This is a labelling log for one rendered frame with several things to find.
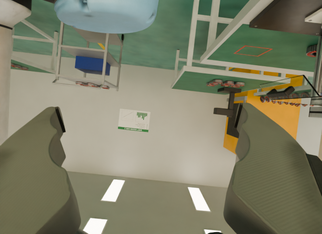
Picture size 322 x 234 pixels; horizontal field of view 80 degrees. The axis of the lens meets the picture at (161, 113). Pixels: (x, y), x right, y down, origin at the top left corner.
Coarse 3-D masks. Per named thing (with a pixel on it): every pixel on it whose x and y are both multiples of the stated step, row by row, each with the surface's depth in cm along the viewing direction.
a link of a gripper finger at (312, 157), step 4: (308, 156) 7; (312, 156) 7; (316, 156) 7; (308, 160) 7; (312, 160) 7; (316, 160) 7; (320, 160) 7; (312, 164) 7; (316, 164) 7; (320, 164) 7; (312, 168) 7; (316, 168) 7; (320, 168) 7; (312, 172) 7; (316, 172) 7; (320, 172) 7; (316, 176) 7; (320, 176) 7; (316, 180) 6; (320, 180) 6; (320, 184) 6; (320, 188) 6; (320, 192) 6
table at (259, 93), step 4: (260, 72) 334; (260, 92) 320; (264, 92) 307; (264, 96) 336; (260, 100) 337; (264, 100) 327; (268, 100) 313; (272, 100) 304; (280, 104) 332; (292, 104) 323; (296, 104) 314; (300, 104) 306; (304, 104) 297
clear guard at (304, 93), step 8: (280, 80) 66; (288, 80) 63; (296, 80) 60; (304, 80) 57; (264, 88) 78; (272, 88) 74; (280, 88) 69; (296, 88) 62; (304, 88) 59; (312, 88) 56; (288, 96) 69; (296, 96) 65; (304, 96) 62; (312, 96) 59; (320, 96) 57; (312, 104) 78; (320, 104) 75
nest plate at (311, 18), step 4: (316, 12) 64; (320, 12) 63; (308, 16) 68; (312, 16) 66; (316, 16) 66; (320, 16) 65; (308, 20) 68; (312, 20) 68; (316, 20) 68; (320, 20) 68
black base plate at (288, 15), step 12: (276, 0) 63; (288, 0) 61; (300, 0) 60; (312, 0) 59; (264, 12) 70; (276, 12) 68; (288, 12) 67; (300, 12) 66; (312, 12) 66; (252, 24) 79; (264, 24) 78; (276, 24) 77; (288, 24) 75; (300, 24) 74; (312, 24) 73
